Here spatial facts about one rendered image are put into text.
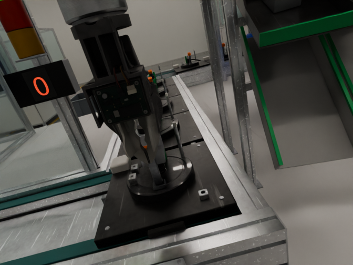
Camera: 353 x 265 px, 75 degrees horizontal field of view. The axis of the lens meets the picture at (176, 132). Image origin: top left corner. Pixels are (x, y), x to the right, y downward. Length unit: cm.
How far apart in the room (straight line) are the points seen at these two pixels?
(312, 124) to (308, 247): 21
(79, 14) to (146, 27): 1067
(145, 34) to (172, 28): 118
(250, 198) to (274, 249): 8
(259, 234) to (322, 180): 29
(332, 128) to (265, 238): 22
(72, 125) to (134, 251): 34
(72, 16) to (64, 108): 33
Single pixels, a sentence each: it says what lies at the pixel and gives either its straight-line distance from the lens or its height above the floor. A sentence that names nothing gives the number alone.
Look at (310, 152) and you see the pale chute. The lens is 45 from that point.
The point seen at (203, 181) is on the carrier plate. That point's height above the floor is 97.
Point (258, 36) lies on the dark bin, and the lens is 37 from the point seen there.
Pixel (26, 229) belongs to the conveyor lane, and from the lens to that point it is 66.
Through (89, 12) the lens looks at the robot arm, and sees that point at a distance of 29.
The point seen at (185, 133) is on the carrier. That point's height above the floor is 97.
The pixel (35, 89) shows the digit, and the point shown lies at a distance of 56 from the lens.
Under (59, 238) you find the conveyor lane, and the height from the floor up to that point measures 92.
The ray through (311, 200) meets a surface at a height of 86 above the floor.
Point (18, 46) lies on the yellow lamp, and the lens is 56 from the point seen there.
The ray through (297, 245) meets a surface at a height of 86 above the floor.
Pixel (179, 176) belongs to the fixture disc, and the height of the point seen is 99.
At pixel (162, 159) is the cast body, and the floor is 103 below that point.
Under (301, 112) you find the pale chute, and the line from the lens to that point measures 47.
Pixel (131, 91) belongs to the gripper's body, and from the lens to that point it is 27.
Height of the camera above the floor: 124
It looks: 24 degrees down
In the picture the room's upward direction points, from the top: 15 degrees counter-clockwise
